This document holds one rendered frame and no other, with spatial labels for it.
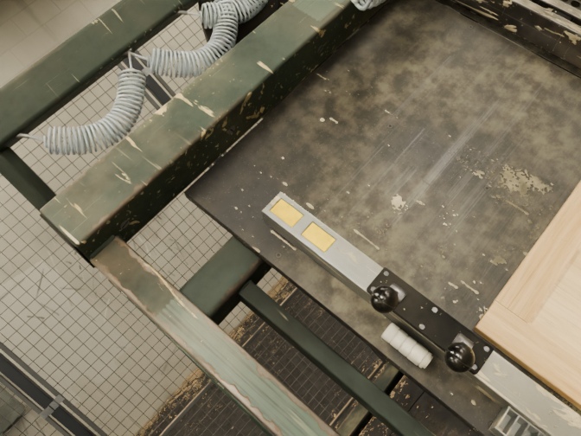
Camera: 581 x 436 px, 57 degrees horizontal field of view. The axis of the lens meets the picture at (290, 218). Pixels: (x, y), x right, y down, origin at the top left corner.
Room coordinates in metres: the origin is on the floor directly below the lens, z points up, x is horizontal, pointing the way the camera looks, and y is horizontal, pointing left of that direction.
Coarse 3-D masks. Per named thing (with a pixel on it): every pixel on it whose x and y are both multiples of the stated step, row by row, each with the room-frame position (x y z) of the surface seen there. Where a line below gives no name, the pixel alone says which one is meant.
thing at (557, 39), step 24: (456, 0) 1.15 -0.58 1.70; (480, 0) 1.11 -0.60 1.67; (504, 0) 1.06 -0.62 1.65; (528, 0) 1.04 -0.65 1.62; (552, 0) 1.03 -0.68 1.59; (504, 24) 1.09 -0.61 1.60; (528, 24) 1.05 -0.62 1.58; (552, 24) 1.00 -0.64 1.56; (576, 24) 0.98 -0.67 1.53; (552, 48) 1.03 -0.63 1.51; (576, 48) 0.99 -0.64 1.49
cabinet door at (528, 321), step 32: (576, 192) 0.83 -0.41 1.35; (576, 224) 0.79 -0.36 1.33; (544, 256) 0.77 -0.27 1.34; (576, 256) 0.76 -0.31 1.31; (512, 288) 0.75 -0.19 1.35; (544, 288) 0.74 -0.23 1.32; (576, 288) 0.73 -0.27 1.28; (480, 320) 0.73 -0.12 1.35; (512, 320) 0.72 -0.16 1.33; (544, 320) 0.71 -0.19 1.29; (576, 320) 0.70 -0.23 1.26; (512, 352) 0.69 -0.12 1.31; (544, 352) 0.68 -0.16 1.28; (576, 352) 0.68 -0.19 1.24; (576, 384) 0.65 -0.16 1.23
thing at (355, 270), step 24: (264, 216) 0.90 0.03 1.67; (312, 216) 0.86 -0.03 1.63; (336, 240) 0.83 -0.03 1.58; (336, 264) 0.80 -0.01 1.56; (360, 264) 0.80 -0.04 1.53; (360, 288) 0.78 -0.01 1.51; (504, 360) 0.67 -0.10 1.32; (480, 384) 0.67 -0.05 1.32; (504, 384) 0.65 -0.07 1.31; (528, 384) 0.64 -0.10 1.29; (528, 408) 0.62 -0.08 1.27; (552, 408) 0.62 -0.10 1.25; (552, 432) 0.60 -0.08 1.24; (576, 432) 0.60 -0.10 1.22
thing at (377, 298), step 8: (376, 288) 0.66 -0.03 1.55; (384, 288) 0.66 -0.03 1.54; (392, 288) 0.66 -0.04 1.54; (400, 288) 0.75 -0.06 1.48; (376, 296) 0.65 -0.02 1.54; (384, 296) 0.65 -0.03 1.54; (392, 296) 0.65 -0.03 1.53; (400, 296) 0.74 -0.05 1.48; (376, 304) 0.65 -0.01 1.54; (384, 304) 0.64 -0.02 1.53; (392, 304) 0.64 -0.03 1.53; (384, 312) 0.65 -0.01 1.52
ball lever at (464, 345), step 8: (456, 336) 0.69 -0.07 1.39; (464, 336) 0.69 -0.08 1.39; (456, 344) 0.60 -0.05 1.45; (464, 344) 0.60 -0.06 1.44; (472, 344) 0.67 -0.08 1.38; (448, 352) 0.60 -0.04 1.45; (456, 352) 0.59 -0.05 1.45; (464, 352) 0.58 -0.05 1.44; (472, 352) 0.59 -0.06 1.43; (448, 360) 0.59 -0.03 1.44; (456, 360) 0.58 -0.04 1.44; (464, 360) 0.58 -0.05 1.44; (472, 360) 0.58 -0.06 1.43; (456, 368) 0.58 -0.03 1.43; (464, 368) 0.58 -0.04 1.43
